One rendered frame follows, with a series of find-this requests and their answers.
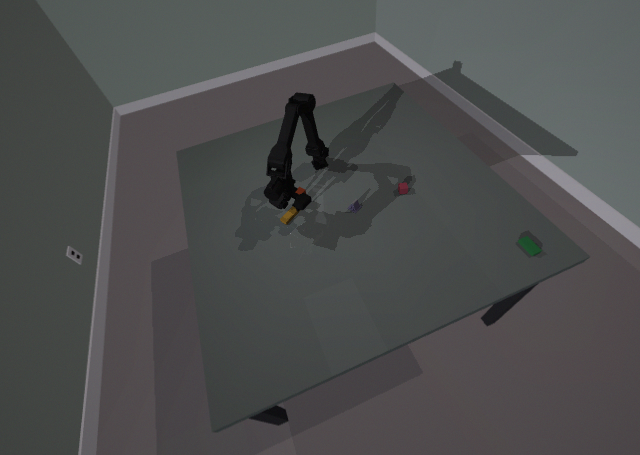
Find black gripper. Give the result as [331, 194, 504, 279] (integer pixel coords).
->
[284, 179, 312, 212]

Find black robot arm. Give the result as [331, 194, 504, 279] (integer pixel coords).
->
[264, 92, 329, 210]

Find green rectangular block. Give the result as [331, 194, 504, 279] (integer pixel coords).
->
[518, 236, 543, 257]

